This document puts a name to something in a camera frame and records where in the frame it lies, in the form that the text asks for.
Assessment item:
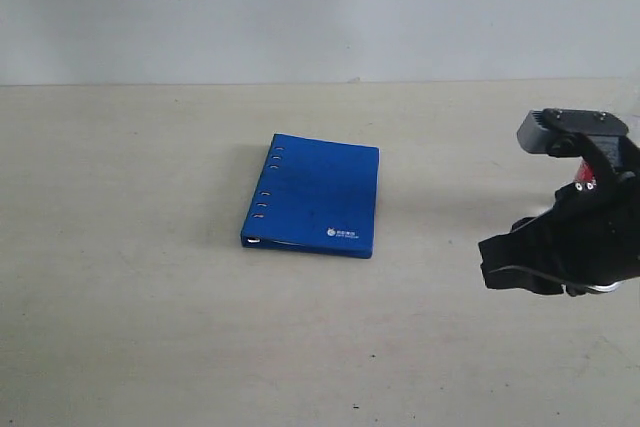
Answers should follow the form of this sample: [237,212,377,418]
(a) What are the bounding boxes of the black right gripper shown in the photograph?
[478,135,639,297]

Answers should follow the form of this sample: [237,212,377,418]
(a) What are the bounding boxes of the blue ring binder notebook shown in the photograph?
[240,133,380,259]

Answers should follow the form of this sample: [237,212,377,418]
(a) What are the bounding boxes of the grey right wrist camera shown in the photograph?
[516,108,629,155]

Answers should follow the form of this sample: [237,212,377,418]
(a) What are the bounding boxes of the clear plastic bottle red label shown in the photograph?
[573,160,597,193]

